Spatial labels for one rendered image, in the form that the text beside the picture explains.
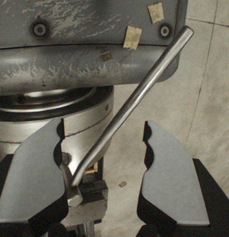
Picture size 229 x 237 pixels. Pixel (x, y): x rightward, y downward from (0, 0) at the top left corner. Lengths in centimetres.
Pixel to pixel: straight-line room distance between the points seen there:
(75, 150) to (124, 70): 15
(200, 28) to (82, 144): 186
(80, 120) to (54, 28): 14
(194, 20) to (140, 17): 176
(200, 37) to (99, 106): 183
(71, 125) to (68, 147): 4
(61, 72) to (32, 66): 3
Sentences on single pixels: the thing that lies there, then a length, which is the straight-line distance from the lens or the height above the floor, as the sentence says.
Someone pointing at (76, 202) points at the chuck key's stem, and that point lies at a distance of 26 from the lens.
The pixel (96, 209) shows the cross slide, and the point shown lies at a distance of 94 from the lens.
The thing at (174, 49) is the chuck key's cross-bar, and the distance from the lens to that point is 18.
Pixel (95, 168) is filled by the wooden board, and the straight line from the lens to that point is 82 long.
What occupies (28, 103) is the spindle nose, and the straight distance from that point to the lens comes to 32.
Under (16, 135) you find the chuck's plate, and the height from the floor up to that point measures 123.
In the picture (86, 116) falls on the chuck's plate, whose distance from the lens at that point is 29.
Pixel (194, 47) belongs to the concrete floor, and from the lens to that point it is 204.
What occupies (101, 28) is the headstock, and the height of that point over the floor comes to 125.
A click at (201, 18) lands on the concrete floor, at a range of 206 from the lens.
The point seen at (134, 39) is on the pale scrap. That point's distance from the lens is 24.
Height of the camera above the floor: 147
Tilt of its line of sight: 54 degrees down
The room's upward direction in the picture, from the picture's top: 145 degrees clockwise
